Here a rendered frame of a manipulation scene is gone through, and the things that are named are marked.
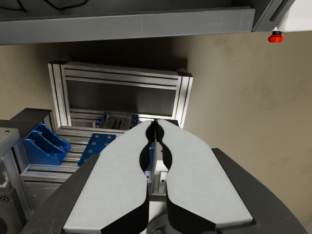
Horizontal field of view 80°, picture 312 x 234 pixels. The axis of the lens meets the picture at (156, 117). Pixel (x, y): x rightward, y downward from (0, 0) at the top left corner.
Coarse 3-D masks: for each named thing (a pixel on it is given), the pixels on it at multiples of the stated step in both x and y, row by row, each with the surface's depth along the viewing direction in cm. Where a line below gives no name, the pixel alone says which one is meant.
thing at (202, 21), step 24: (0, 24) 34; (24, 24) 34; (48, 24) 34; (72, 24) 34; (96, 24) 34; (120, 24) 34; (144, 24) 34; (168, 24) 34; (192, 24) 34; (216, 24) 34; (240, 24) 34
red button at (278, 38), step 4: (276, 32) 48; (280, 32) 48; (268, 36) 50; (272, 36) 49; (276, 36) 48; (280, 36) 48; (268, 40) 50; (272, 40) 49; (276, 40) 49; (280, 40) 48
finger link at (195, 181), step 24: (168, 144) 10; (192, 144) 10; (168, 168) 10; (192, 168) 8; (216, 168) 8; (168, 192) 7; (192, 192) 7; (216, 192) 7; (168, 216) 8; (192, 216) 7; (216, 216) 6; (240, 216) 6
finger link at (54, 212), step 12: (96, 156) 9; (84, 168) 9; (72, 180) 8; (84, 180) 8; (60, 192) 7; (72, 192) 7; (48, 204) 7; (60, 204) 7; (72, 204) 7; (36, 216) 7; (48, 216) 7; (60, 216) 7; (24, 228) 6; (36, 228) 6; (48, 228) 6; (60, 228) 6
